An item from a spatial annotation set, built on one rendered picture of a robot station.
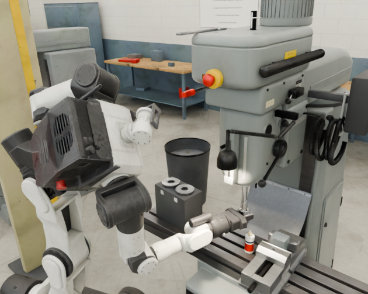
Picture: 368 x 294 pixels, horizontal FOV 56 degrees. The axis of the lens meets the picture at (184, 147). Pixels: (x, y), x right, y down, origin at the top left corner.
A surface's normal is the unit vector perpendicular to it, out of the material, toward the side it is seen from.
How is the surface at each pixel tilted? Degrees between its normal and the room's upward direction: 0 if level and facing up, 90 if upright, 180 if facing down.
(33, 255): 90
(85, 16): 90
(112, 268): 0
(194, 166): 94
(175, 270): 0
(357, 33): 90
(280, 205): 63
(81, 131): 58
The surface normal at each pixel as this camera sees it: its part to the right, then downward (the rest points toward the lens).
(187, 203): 0.68, 0.27
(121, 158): 0.77, -0.39
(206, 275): -0.03, -0.92
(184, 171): -0.14, 0.45
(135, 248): 0.53, 0.51
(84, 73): -0.30, -0.11
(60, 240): -0.37, 0.37
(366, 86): -0.65, 0.31
